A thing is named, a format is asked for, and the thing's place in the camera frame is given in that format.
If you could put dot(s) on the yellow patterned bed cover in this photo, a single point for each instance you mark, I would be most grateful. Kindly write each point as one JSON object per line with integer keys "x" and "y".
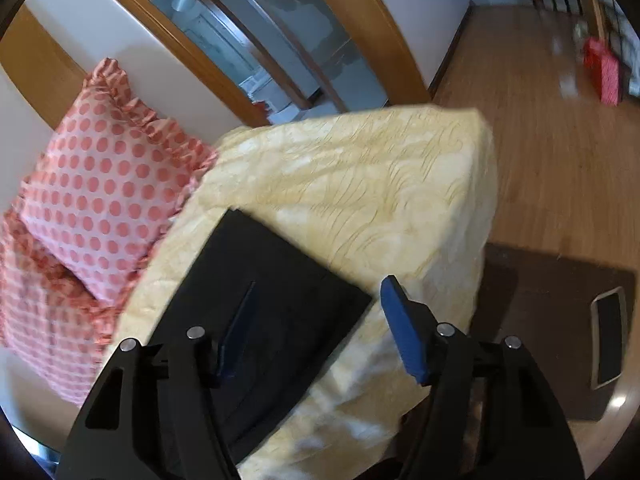
{"x": 360, "y": 200}

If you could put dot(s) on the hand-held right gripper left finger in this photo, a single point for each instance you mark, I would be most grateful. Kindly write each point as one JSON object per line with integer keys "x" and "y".
{"x": 235, "y": 345}

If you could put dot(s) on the black pants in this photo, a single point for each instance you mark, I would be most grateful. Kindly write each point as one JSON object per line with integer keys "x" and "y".
{"x": 280, "y": 300}

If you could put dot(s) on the wooden door frame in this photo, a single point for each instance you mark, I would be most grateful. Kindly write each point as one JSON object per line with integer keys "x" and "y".
{"x": 350, "y": 35}

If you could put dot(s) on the red gift bag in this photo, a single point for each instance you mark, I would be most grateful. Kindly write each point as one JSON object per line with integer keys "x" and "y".
{"x": 602, "y": 72}

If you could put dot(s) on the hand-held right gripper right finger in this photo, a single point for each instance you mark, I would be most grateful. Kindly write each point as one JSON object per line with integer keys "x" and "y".
{"x": 407, "y": 332}

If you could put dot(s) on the pink polka dot pillow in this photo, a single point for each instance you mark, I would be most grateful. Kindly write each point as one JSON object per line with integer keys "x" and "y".
{"x": 100, "y": 185}

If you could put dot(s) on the wooden door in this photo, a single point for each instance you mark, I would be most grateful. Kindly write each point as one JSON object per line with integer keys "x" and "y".
{"x": 30, "y": 70}

